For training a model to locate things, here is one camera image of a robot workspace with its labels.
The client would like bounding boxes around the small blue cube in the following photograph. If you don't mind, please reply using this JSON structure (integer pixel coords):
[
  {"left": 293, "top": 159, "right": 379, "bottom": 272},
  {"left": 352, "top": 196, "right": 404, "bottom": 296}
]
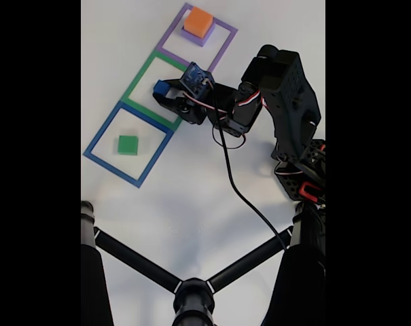
[{"left": 153, "top": 79, "right": 171, "bottom": 99}]

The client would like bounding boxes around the purple foam block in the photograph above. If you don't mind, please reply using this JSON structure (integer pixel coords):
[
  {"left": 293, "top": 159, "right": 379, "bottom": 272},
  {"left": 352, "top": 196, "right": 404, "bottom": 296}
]
[{"left": 181, "top": 24, "right": 216, "bottom": 48}]

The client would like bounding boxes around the green foam block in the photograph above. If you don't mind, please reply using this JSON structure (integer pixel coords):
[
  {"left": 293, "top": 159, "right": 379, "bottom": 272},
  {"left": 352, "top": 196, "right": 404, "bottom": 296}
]
[{"left": 117, "top": 135, "right": 139, "bottom": 156}]

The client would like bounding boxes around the orange foam block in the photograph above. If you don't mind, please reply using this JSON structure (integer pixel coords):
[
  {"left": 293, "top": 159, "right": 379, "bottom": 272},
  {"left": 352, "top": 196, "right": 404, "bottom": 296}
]
[{"left": 183, "top": 6, "right": 215, "bottom": 37}]

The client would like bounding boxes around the red clamp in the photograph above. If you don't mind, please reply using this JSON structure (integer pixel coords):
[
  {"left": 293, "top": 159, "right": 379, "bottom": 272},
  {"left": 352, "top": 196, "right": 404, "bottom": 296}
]
[{"left": 299, "top": 181, "right": 323, "bottom": 201}]

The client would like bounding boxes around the red white servo cable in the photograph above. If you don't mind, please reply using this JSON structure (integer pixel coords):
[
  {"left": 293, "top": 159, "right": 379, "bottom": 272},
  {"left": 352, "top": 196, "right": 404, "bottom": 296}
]
[{"left": 183, "top": 90, "right": 270, "bottom": 113}]

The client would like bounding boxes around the gripper camera circuit board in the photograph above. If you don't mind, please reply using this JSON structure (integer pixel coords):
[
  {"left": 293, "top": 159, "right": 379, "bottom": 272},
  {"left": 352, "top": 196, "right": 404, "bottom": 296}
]
[{"left": 179, "top": 61, "right": 215, "bottom": 101}]

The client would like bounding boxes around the green square frame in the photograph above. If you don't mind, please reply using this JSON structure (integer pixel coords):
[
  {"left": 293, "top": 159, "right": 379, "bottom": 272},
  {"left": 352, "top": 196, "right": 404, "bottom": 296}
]
[{"left": 119, "top": 50, "right": 194, "bottom": 132}]

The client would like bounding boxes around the purple square frame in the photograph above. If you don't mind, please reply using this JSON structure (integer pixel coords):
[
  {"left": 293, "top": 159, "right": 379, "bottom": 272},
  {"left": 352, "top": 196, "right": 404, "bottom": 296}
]
[{"left": 156, "top": 2, "right": 239, "bottom": 78}]

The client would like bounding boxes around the blue square frame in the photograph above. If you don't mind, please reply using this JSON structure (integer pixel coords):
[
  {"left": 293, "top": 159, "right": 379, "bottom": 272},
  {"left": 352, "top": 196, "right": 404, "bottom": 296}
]
[{"left": 82, "top": 101, "right": 174, "bottom": 188}]

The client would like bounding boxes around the black camera tripod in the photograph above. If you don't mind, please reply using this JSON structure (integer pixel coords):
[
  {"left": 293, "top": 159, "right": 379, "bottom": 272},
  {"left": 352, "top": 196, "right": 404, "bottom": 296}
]
[{"left": 81, "top": 200, "right": 326, "bottom": 326}]

